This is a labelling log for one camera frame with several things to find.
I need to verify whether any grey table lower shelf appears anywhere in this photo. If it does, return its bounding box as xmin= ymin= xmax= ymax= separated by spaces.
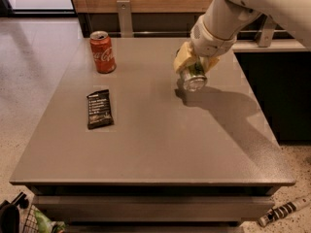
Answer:
xmin=33 ymin=196 xmax=274 ymax=222

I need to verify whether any right metal bracket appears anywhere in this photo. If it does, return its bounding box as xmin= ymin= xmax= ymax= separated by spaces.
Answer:
xmin=255 ymin=16 xmax=277 ymax=48

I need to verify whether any black handle bottom left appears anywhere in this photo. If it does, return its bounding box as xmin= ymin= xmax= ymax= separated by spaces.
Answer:
xmin=0 ymin=192 xmax=29 ymax=233

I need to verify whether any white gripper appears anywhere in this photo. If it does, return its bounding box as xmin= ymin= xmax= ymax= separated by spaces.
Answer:
xmin=173 ymin=16 xmax=237 ymax=73

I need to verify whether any left metal bracket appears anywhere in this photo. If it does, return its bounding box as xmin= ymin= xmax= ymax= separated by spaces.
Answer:
xmin=117 ymin=0 xmax=134 ymax=38

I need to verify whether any green soda can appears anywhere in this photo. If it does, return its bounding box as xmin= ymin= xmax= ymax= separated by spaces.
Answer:
xmin=180 ymin=62 xmax=207 ymax=92

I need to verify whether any red Coca-Cola can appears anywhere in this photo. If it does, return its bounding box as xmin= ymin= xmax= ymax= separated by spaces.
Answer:
xmin=89 ymin=31 xmax=116 ymax=74

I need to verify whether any black wire basket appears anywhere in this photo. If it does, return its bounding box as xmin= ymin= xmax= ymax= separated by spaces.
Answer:
xmin=20 ymin=205 xmax=39 ymax=233

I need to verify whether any metal bracket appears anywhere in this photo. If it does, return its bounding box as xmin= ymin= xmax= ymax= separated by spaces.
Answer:
xmin=255 ymin=16 xmax=277 ymax=48
xmin=117 ymin=0 xmax=134 ymax=38

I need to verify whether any black and white striped object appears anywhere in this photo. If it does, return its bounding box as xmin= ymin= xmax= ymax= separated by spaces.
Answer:
xmin=258 ymin=196 xmax=310 ymax=227

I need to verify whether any black snack bar wrapper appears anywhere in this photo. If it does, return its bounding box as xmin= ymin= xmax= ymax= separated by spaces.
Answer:
xmin=86 ymin=89 xmax=114 ymax=129

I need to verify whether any green bag in basket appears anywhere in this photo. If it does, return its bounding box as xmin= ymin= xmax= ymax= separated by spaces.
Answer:
xmin=34 ymin=210 xmax=65 ymax=233

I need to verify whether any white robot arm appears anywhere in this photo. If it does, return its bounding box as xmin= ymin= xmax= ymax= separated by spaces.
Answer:
xmin=173 ymin=0 xmax=311 ymax=73

